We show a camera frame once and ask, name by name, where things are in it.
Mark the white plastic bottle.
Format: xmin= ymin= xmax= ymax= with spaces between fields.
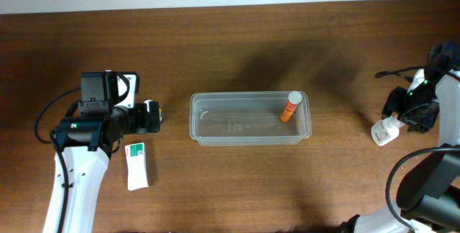
xmin=371 ymin=116 xmax=405 ymax=146

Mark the orange tube white cap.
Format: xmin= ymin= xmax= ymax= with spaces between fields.
xmin=280 ymin=91 xmax=303 ymax=122

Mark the dark brown bottle white cap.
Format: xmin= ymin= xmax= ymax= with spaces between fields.
xmin=144 ymin=100 xmax=164 ymax=124

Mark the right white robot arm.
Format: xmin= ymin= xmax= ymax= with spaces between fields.
xmin=337 ymin=42 xmax=459 ymax=233

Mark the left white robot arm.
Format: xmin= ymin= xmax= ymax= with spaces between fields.
xmin=43 ymin=70 xmax=163 ymax=232

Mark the clear plastic container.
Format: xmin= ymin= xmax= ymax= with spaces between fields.
xmin=189 ymin=91 xmax=313 ymax=146

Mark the white green medicine box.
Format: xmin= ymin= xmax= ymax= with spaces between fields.
xmin=124 ymin=142 xmax=149 ymax=191

